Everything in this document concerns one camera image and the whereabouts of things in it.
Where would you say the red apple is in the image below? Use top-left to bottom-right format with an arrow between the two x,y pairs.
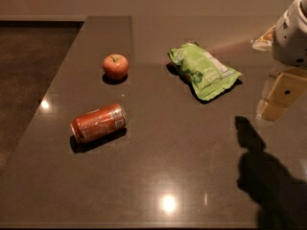
103,54 -> 129,81

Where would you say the orange soda can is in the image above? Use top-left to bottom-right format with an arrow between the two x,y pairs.
70,103 -> 128,144

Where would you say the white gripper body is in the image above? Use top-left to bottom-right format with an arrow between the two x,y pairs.
272,0 -> 307,67

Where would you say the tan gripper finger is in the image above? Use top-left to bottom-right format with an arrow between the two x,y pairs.
256,64 -> 307,123
251,25 -> 275,52

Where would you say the green rice chip bag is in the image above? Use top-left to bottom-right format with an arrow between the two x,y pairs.
168,42 -> 242,102

